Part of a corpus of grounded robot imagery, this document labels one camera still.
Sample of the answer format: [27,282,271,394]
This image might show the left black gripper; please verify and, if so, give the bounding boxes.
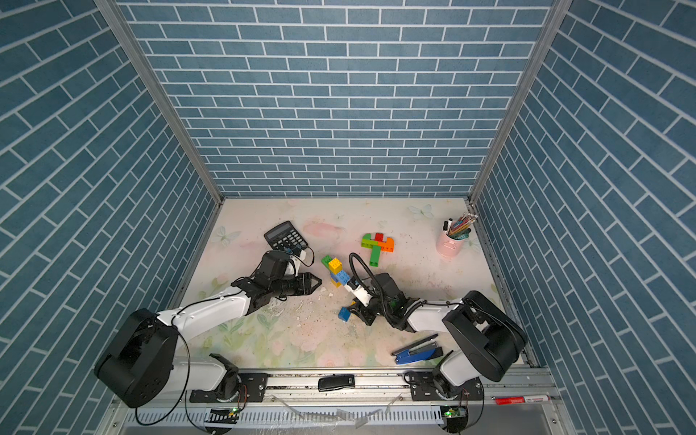
[269,272,324,298]

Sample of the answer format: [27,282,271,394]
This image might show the dark green long lego brick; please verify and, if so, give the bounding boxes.
[321,255,333,268]

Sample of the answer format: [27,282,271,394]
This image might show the light blue long lego brick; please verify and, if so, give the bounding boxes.
[335,271,351,286]

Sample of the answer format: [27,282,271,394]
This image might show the lime long lego brick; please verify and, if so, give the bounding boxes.
[361,239,382,248]

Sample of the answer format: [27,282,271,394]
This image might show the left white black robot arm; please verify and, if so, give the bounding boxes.
[94,250,322,409]

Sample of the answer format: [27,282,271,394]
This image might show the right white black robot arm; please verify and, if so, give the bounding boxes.
[345,273,527,399]

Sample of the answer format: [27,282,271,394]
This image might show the black desk calculator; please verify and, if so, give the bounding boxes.
[264,221,308,256]

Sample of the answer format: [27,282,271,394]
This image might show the blue black stapler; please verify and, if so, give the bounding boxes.
[391,333,443,365]

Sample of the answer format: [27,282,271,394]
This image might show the pink pencil cup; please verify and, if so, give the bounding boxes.
[435,231,466,259]

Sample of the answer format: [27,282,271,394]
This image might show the coloured pencils bundle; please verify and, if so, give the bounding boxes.
[443,213,478,240]

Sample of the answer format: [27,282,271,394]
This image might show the red marker pen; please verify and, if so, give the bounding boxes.
[494,394,551,406]

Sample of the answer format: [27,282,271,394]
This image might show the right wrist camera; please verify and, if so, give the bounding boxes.
[344,279,372,306]

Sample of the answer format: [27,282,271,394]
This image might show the black corrugated cable hose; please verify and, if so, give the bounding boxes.
[348,252,393,322]

